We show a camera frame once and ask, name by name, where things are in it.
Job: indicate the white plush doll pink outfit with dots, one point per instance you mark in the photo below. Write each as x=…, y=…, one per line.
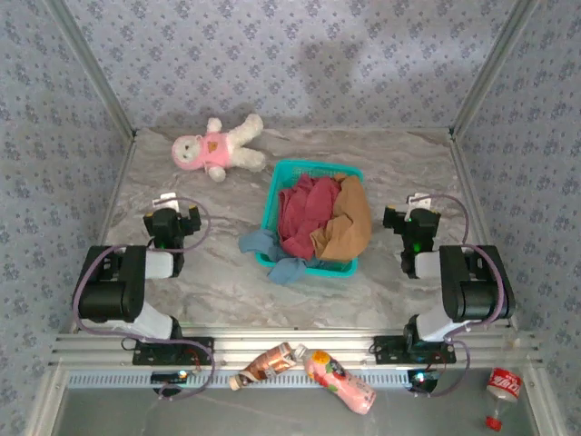
x=218, y=147

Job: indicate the aluminium side rail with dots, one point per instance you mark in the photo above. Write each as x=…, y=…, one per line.
x=463, y=159
x=126, y=159

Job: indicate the aluminium frame post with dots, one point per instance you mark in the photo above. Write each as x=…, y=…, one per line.
x=94, y=68
x=491, y=68

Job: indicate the teal plastic basket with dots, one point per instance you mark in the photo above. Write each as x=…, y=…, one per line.
x=290, y=165

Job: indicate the clear cola bottle red label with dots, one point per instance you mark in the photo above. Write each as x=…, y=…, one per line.
x=504, y=383

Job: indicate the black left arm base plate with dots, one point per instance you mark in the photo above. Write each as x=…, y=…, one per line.
x=199, y=347

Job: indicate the pink drink bottle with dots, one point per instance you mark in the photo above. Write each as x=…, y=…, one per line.
x=338, y=379

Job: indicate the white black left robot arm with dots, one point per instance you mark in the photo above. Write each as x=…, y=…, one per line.
x=104, y=295

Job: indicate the blue tank top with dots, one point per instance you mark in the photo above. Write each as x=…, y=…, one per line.
x=254, y=243

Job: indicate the aluminium frame cross rail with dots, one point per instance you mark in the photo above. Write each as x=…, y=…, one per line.
x=336, y=338

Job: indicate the red tank top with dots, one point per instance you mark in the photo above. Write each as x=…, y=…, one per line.
x=302, y=213

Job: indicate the brown drink bottle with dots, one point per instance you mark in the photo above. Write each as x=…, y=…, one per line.
x=268, y=363

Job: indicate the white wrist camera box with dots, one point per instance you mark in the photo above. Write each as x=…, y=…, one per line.
x=418, y=201
x=165, y=201

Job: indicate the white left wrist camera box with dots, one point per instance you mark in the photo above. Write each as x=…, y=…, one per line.
x=165, y=201

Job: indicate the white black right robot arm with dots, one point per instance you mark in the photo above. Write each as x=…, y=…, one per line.
x=476, y=295

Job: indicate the tan tank top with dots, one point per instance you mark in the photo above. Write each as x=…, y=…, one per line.
x=351, y=218

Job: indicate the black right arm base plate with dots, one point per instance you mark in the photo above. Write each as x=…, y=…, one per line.
x=386, y=349

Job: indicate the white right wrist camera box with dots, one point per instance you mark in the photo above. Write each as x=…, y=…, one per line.
x=418, y=201

